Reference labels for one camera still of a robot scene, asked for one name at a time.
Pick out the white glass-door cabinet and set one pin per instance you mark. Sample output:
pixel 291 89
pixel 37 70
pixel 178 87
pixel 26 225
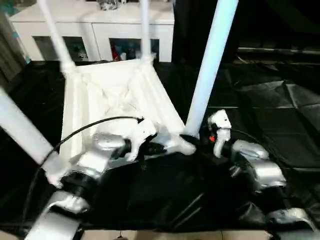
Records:
pixel 75 20

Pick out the black metal rail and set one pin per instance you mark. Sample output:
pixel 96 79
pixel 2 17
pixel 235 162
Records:
pixel 277 51

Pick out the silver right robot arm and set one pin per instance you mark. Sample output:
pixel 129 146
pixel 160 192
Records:
pixel 260 165

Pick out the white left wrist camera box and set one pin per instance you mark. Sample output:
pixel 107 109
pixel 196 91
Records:
pixel 141 131

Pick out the black mat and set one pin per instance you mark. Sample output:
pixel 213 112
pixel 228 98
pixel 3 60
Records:
pixel 270 110

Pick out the grey curtain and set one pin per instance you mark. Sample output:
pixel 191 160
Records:
pixel 9 50

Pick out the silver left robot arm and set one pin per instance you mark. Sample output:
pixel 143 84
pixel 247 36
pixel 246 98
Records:
pixel 90 165

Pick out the white plastic table top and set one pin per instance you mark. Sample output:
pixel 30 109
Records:
pixel 115 95

